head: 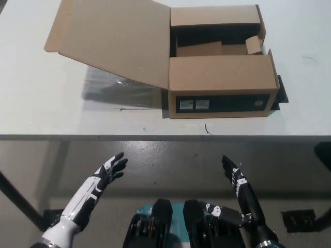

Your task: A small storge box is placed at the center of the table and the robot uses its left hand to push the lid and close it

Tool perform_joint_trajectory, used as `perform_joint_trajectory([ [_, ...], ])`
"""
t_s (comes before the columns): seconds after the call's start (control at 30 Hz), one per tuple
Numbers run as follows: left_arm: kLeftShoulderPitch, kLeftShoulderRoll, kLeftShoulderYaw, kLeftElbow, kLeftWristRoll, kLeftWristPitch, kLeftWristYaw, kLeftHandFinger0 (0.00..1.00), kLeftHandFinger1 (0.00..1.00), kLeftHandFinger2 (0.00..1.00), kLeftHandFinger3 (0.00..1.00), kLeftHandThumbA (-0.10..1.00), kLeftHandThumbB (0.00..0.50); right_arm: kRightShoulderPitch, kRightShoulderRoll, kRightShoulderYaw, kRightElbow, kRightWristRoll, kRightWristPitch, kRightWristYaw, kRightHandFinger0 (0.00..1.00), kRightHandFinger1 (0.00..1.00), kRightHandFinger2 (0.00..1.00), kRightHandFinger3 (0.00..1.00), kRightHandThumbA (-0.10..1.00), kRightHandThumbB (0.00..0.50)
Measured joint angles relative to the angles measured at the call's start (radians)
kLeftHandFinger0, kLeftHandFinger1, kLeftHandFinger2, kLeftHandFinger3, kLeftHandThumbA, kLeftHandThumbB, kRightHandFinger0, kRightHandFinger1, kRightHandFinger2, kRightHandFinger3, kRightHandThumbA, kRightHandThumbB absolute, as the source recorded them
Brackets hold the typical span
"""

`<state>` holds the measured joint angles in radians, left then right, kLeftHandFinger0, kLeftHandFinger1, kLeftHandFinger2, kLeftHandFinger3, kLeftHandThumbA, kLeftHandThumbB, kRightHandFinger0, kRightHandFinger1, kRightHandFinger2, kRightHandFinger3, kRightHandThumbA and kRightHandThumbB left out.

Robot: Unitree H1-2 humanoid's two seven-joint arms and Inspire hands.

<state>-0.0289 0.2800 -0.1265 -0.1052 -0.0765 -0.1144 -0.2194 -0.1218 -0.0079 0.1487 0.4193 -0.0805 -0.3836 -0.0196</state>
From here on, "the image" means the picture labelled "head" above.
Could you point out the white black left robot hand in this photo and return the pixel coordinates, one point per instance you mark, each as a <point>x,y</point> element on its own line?
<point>85,193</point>

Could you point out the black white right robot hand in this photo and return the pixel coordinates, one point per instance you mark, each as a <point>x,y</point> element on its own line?
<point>239,186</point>

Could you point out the brown cardboard storage box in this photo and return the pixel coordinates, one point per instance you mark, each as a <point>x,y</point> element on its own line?
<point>219,75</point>

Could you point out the black floor tape patch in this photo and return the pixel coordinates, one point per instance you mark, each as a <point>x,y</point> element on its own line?
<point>53,219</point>
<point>298,220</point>

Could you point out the black table leg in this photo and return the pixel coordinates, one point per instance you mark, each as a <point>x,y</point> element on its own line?
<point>19,200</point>

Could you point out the clear plastic film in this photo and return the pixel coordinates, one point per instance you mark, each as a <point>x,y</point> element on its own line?
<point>121,87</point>

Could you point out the small cardboard carton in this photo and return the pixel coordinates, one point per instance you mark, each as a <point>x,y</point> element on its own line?
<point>254,45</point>

